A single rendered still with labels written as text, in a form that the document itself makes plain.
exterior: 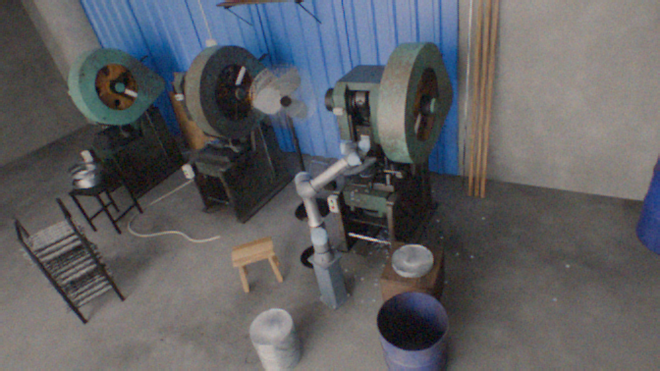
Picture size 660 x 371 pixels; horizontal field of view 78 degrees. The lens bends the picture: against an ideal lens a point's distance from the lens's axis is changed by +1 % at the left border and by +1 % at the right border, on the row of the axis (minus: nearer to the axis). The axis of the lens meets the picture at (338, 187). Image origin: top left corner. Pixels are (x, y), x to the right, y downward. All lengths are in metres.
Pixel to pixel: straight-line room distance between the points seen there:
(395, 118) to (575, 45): 1.77
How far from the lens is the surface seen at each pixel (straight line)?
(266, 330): 2.91
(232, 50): 3.86
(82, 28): 7.28
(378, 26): 4.15
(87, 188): 5.08
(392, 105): 2.58
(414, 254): 3.05
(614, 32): 3.82
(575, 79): 3.94
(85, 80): 5.05
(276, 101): 3.52
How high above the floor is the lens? 2.52
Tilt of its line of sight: 33 degrees down
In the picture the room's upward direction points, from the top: 11 degrees counter-clockwise
